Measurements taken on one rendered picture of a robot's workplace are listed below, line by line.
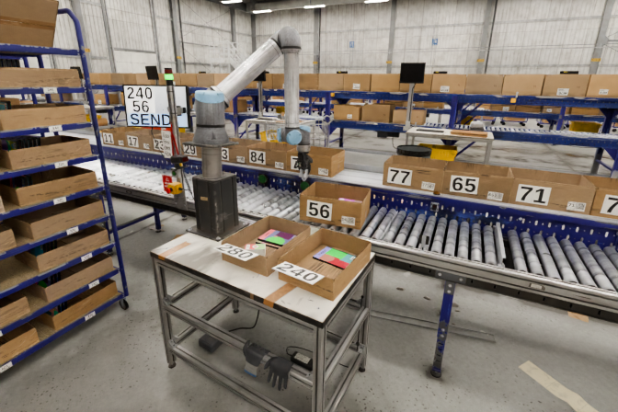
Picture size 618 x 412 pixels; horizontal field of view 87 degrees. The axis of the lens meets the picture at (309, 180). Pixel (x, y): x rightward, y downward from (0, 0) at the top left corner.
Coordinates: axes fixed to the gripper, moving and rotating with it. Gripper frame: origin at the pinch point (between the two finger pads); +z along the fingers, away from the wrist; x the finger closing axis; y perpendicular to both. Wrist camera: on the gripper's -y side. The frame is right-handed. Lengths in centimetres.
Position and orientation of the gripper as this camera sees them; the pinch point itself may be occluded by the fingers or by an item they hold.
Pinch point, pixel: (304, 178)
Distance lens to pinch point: 224.3
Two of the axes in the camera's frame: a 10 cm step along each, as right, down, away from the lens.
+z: -0.1, 9.6, 2.9
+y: -4.2, 2.6, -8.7
